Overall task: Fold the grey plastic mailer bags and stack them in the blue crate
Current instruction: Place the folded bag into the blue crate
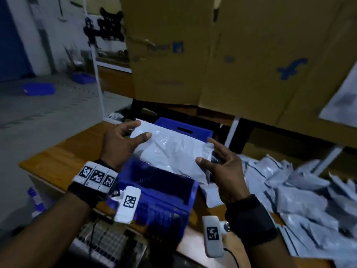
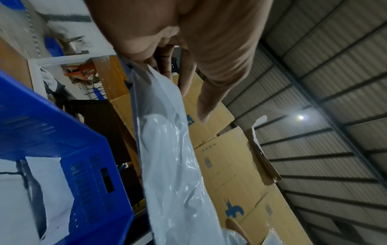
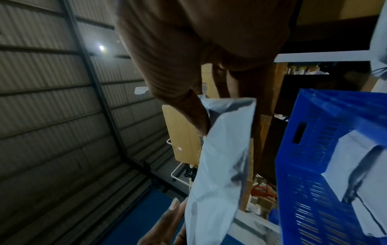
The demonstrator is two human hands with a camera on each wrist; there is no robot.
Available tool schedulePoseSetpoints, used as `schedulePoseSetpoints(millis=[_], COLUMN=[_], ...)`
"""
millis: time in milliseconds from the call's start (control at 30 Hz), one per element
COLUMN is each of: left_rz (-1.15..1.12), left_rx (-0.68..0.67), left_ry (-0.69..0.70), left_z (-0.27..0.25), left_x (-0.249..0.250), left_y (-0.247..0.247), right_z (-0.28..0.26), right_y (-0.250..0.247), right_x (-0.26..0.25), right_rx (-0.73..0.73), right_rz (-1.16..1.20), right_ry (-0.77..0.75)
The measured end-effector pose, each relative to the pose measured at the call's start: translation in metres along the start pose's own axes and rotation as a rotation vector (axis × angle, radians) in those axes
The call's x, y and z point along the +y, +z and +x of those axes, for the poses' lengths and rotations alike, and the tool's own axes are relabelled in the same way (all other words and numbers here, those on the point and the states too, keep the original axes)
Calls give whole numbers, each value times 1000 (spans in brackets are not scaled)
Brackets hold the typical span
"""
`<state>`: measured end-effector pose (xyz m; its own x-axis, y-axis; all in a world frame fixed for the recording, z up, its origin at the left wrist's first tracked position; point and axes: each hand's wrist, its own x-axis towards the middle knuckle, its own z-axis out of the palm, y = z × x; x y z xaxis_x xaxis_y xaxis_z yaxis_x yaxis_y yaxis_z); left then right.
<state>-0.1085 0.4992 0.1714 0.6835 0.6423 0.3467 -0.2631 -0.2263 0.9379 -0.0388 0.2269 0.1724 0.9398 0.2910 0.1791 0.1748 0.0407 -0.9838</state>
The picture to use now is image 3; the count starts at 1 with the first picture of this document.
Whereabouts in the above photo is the person's right hand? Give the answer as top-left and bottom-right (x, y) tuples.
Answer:
(114, 0), (300, 136)

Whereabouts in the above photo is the person's left hand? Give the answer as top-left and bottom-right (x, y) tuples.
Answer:
(137, 197), (188, 245)

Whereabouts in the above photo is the blue plastic crate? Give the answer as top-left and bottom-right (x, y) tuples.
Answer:
(275, 88), (387, 245)

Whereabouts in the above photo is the white metal rack frame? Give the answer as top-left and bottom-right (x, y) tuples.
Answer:
(275, 50), (373, 63)

